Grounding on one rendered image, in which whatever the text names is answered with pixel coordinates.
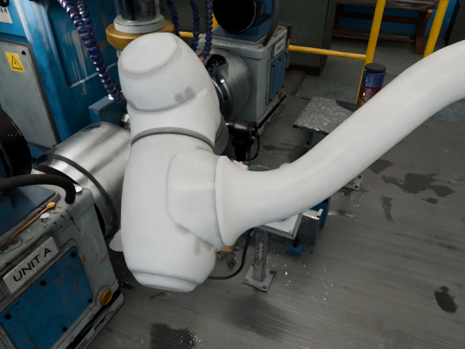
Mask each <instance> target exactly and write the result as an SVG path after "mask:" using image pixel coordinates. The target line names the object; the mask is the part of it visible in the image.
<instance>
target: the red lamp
mask: <svg viewBox="0 0 465 349"><path fill-rule="evenodd" d="M381 88H382V86H381V87H378V88H370V87H366V86H364V85H363V84H361V87H360V91H359V94H358V97H359V98H360V99H361V100H363V101H365V102H367V101H368V100H370V99H371V98H372V97H373V96H375V95H376V94H377V93H378V92H379V91H380V90H381Z"/></svg>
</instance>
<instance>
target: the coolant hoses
mask: <svg viewBox="0 0 465 349"><path fill-rule="evenodd" d="M58 1H59V3H60V4H61V5H62V7H64V9H65V11H67V13H68V15H69V16H71V20H72V21H74V22H73V23H74V26H75V27H77V32H78V33H80V34H81V35H80V38H81V39H83V40H84V46H86V47H87V48H88V49H87V53H90V54H91V57H90V58H91V60H93V61H94V63H93V65H94V66H96V67H97V69H96V71H97V72H98V73H99V77H100V78H101V79H102V83H103V84H104V87H105V89H107V91H108V93H109V94H110V96H111V97H112V98H113V99H114V100H115V101H116V102H117V103H118V104H119V105H120V106H122V107H123V108H124V109H125V111H126V113H128V112H127V100H126V99H125V97H124V96H123V93H122V92H121V91H122V89H121V88H120V87H119V84H118V83H117V82H116V81H115V79H114V78H112V75H111V74H110V73H109V72H110V70H109V69H107V64H106V63H104V61H105V59H104V58H103V57H102V52H101V51H100V46H99V45H97V44H98V43H97V42H98V40H97V39H96V38H95V32H93V29H94V27H93V25H91V22H92V21H91V18H89V15H90V13H89V11H87V8H88V7H87V5H86V4H85V0H74V1H75V4H76V5H77V8H76V7H75V6H74V4H73V3H72V2H71V0H58ZM165 1H166V2H167V6H169V11H171V13H170V15H171V16H172V21H173V24H174V26H175V34H176V36H177V37H179V35H180V33H179V31H180V28H179V22H178V19H179V18H178V17H177V14H178V12H177V11H176V6H174V1H173V0H165ZM211 2H212V0H205V3H206V4H207V5H206V8H207V10H206V13H207V15H206V19H207V20H206V25H207V26H206V32H205V34H206V37H205V39H206V42H205V45H206V46H204V51H202V54H200V55H199V59H200V60H201V61H204V60H206V56H209V52H210V51H211V48H210V47H211V45H212V42H211V40H212V37H211V35H212V31H211V30H212V24H213V21H212V19H213V15H212V14H213V10H212V7H213V5H212V4H211ZM190 5H192V7H191V9H192V10H193V12H192V14H193V15H194V16H193V18H192V19H193V20H194V22H193V24H194V27H193V30H194V32H193V33H192V34H193V35H194V37H193V38H192V41H193V42H191V45H192V46H191V47H190V48H191V49H192V50H193V51H194V52H195V51H196V50H197V48H196V47H197V46H198V43H197V42H198V40H199V38H198V36H199V35H200V33H199V30H200V28H199V24H200V22H199V19H200V17H199V11H198V5H197V0H190ZM78 10H79V11H80V13H78ZM81 18H82V19H81Z"/></svg>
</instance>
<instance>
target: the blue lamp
mask: <svg viewBox="0 0 465 349"><path fill-rule="evenodd" d="M385 72H386V71H384V72H382V73H373V72H370V71H367V70H366V69H365V68H364V72H363V77H362V80H361V84H363V85H364V86H366V87H370V88H378V87H381V86H382V84H383V79H384V77H385Z"/></svg>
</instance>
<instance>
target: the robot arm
mask: <svg viewBox="0 0 465 349"><path fill-rule="evenodd" d="M118 75H119V80H120V86H121V89H122V93H123V96H124V97H125V99H126V100H127V112H128V116H129V122H130V128H131V149H130V154H129V160H128V164H127V167H126V169H125V177H124V181H123V187H122V202H121V239H122V250H123V253H124V257H125V262H126V264H127V267H128V269H129V270H130V271H131V272H132V274H133V275H134V277H135V279H136V280H137V281H138V282H139V283H140V284H141V285H144V286H146V287H152V288H156V289H163V290H168V291H173V292H190V291H192V290H193V289H194V288H196V287H197V286H199V285H201V284H202V283H203V282H204V281H205V279H206V278H207V277H208V276H209V274H210V273H211V271H212V270H213V268H214V266H215V260H216V253H217V252H218V251H220V250H221V249H222V248H224V247H229V246H232V245H233V244H234V243H235V241H236V240H237V238H238V237H239V236H240V235H241V234H242V233H244V232H245V231H247V230H248V229H251V228H253V227H256V226H261V225H264V224H270V223H273V222H277V221H280V220H284V219H286V218H289V217H293V216H294V215H297V214H300V213H303V212H305V211H307V210H309V209H310V208H313V207H314V206H316V205H317V204H319V203H320V202H322V201H324V200H325V199H326V198H328V197H330V196H331V195H333V194H334V193H335V192H337V191H338V190H340V189H341V188H342V187H343V186H344V185H345V184H347V183H348V182H350V181H351V180H352V179H353V178H354V177H356V176H357V175H358V174H360V173H361V172H362V171H364V169H366V168H367V167H368V166H369V165H371V164H372V163H373V162H375V160H377V159H378V158H379V157H381V156H382V155H383V154H385V153H386V152H387V151H388V150H389V149H391V148H392V147H393V146H395V145H396V144H397V143H398V142H399V141H401V140H402V139H403V138H405V137H406V136H407V135H408V134H409V133H410V132H412V131H413V130H414V129H416V128H417V127H418V126H420V124H422V123H423V122H424V121H426V120H427V119H429V118H430V117H431V116H432V115H434V114H435V113H437V112H438V111H439V110H441V109H443V108H444V107H446V106H448V105H449V104H451V103H453V102H456V101H458V100H461V99H463V98H465V40H463V41H460V42H457V43H454V44H451V45H450V46H447V47H444V48H442V49H440V50H438V51H436V52H434V53H432V54H430V55H428V56H426V57H425V58H423V59H422V60H419V61H418V62H416V63H415V64H413V65H412V66H411V67H409V68H408V69H406V70H405V71H404V72H403V73H401V74H400V75H398V76H397V77H396V78H395V79H393V81H391V82H390V83H389V84H387V85H386V86H385V87H384V88H382V89H381V90H380V91H379V92H378V93H377V94H376V95H375V96H373V97H372V98H371V99H370V100H368V101H367V102H366V103H365V104H364V105H363V106H362V107H360V108H359V109H358V110H357V111H355V112H354V113H353V114H352V115H351V116H350V117H349V118H348V119H346V120H345V121H344V122H343V123H341V124H340V125H339V126H338V127H337V128H336V129H335V130H334V131H332V132H331V133H330V134H329V135H327V136H326V137H325V138H324V139H322V140H321V142H319V143H318V144H317V145H316V146H314V147H313V148H312V149H311V150H309V151H308V152H307V153H306V154H304V155H303V156H301V157H300V158H299V159H297V160H296V161H294V162H293V163H290V164H288V165H286V166H284V167H281V168H278V169H275V170H269V171H263V172H256V171H249V170H248V169H249V168H250V163H249V162H248V161H245V162H242V161H240V162H238V161H237V159H236V157H235V155H233V154H232V153H231V146H230V141H229V139H228V137H229V133H228V127H227V125H226V123H225V121H224V119H223V116H222V114H221V111H220V109H219V99H218V96H217V92H216V89H215V86H214V85H213V83H212V80H211V77H210V75H209V74H208V72H207V70H206V68H205V67H204V65H203V63H202V61H201V60H200V59H199V57H198V56H197V55H196V53H195V52H194V51H193V50H192V49H191V48H190V47H189V46H188V45H187V44H186V43H185V42H184V41H183V40H182V39H180V38H179V37H177V36H176V35H175V34H173V33H150V34H146V35H143V36H141V37H138V38H136V39H135V40H133V41H132V42H130V43H129V44H128V45H127V46H126V47H125V48H124V49H123V51H122V53H121V54H120V57H119V59H118Z"/></svg>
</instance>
